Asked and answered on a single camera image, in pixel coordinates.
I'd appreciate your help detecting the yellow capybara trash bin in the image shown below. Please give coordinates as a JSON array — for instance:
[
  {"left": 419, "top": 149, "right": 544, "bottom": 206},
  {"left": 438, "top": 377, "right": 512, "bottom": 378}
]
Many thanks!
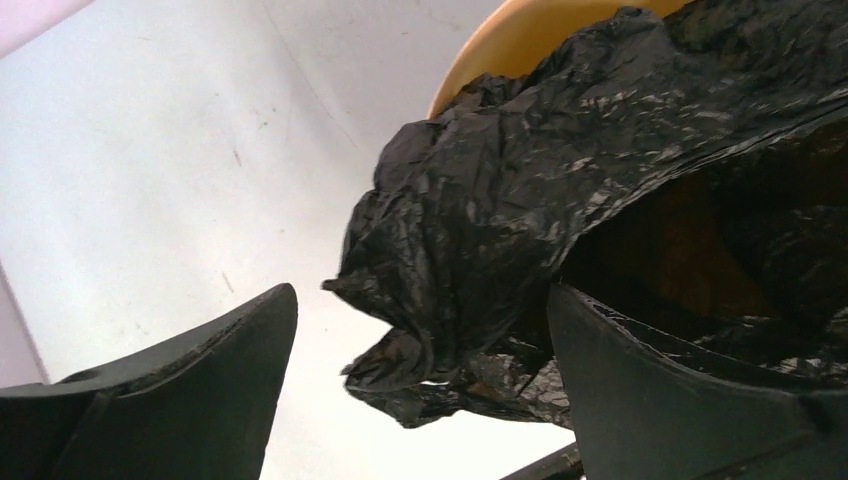
[{"left": 428, "top": 0, "right": 688, "bottom": 118}]

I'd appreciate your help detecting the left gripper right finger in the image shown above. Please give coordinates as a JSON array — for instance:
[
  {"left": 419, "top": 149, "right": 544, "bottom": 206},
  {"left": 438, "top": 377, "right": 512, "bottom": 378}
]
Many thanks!
[{"left": 547, "top": 284, "right": 847, "bottom": 479}]

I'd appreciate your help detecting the black plastic trash bag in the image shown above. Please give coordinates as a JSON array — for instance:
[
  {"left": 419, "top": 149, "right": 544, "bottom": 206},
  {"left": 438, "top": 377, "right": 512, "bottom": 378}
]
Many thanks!
[{"left": 324, "top": 1, "right": 847, "bottom": 428}]

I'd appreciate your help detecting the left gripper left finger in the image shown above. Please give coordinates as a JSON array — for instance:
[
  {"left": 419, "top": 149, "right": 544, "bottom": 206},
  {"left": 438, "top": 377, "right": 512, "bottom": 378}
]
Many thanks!
[{"left": 1, "top": 284, "right": 298, "bottom": 480}]

